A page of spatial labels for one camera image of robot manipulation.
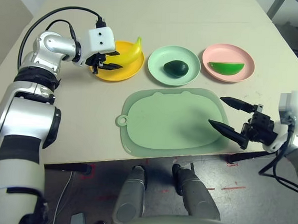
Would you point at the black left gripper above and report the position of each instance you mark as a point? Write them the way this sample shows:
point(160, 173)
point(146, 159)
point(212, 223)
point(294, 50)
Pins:
point(96, 61)

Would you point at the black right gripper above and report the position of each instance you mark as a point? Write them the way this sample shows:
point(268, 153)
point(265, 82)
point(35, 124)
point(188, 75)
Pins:
point(260, 129)

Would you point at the yellow toy banana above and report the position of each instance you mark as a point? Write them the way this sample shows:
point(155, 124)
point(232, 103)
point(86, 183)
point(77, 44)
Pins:
point(132, 54)

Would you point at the toy watermelon slice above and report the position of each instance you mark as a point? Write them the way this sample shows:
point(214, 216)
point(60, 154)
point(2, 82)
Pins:
point(226, 69)

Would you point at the dark green toy avocado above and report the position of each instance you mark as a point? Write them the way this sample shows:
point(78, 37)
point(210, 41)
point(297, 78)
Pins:
point(176, 68)

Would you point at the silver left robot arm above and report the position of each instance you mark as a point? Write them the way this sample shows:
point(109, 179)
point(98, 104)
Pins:
point(26, 115)

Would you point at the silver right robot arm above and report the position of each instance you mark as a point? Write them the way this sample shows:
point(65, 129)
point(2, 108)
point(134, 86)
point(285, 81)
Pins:
point(297, 145)

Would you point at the yellow plate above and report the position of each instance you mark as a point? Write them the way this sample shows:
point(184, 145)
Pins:
point(121, 74)

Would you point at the black table support bar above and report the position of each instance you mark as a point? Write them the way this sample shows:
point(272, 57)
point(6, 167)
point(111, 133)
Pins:
point(249, 157)

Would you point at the green plate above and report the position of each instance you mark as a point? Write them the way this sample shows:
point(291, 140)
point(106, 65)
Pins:
point(158, 75)

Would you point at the pink plate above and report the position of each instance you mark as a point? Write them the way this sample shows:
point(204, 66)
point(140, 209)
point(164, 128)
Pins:
point(224, 52)

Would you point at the green silicone mat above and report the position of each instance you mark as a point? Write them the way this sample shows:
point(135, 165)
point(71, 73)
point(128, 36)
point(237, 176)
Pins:
point(163, 122)

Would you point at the grey robot right leg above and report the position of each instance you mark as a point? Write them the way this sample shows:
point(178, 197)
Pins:
point(197, 194)

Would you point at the grey robot leg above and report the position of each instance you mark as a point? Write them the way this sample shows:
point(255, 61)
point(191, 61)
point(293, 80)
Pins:
point(132, 191)
point(197, 194)

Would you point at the grey robot left leg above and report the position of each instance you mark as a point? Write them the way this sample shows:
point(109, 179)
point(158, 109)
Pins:
point(132, 191)

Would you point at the grey square floor object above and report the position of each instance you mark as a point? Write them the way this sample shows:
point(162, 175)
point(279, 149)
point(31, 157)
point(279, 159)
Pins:
point(77, 221)

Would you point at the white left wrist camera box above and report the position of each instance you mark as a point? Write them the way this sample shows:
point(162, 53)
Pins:
point(99, 40)

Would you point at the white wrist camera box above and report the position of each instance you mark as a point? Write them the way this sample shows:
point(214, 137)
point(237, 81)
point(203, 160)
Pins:
point(294, 104)
point(99, 40)

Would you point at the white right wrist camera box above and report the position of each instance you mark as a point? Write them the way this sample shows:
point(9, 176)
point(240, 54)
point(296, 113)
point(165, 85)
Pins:
point(294, 104)

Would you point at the grey metal frame leg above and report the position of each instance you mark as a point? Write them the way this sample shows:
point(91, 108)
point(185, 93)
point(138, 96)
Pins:
point(275, 8)

